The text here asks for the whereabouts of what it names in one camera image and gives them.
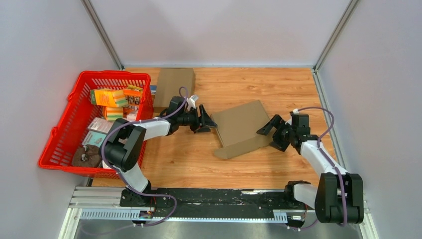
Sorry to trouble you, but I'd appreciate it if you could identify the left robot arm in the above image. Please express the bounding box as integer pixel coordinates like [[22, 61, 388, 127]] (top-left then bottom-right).
[[100, 95, 217, 207]]

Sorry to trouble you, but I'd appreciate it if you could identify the cardboard box stack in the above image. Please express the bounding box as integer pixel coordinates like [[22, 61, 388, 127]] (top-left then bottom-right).
[[211, 100, 272, 160]]

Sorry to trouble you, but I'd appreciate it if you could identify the red plastic shopping basket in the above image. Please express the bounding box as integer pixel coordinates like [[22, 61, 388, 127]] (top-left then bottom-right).
[[38, 70, 154, 179]]

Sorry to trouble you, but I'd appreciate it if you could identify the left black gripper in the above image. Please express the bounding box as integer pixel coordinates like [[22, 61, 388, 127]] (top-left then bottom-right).
[[178, 105, 218, 134]]

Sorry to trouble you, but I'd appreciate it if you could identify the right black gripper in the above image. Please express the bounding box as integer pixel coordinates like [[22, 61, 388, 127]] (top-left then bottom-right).
[[256, 114, 295, 151]]

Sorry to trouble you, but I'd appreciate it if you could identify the pink packaged item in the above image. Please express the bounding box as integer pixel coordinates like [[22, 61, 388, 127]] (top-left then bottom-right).
[[87, 117, 113, 134]]

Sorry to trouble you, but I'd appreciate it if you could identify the orange sponge pack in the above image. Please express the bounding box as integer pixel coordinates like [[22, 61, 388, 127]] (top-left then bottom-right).
[[90, 88, 129, 108]]

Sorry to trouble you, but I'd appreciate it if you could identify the teal packaged item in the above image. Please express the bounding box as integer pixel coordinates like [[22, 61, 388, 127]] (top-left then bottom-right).
[[82, 131, 106, 147]]

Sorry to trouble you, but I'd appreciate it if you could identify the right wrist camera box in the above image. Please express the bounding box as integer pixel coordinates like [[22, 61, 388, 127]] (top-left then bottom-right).
[[290, 109, 300, 125]]

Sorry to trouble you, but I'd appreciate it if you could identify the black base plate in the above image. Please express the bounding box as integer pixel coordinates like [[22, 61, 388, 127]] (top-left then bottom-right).
[[119, 188, 307, 219]]

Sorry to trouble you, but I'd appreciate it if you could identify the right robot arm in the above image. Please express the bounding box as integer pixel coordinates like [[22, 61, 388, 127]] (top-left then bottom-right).
[[257, 112, 364, 225]]

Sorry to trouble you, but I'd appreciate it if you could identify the orange snack packet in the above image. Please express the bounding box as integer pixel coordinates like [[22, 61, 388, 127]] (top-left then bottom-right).
[[123, 85, 143, 106]]

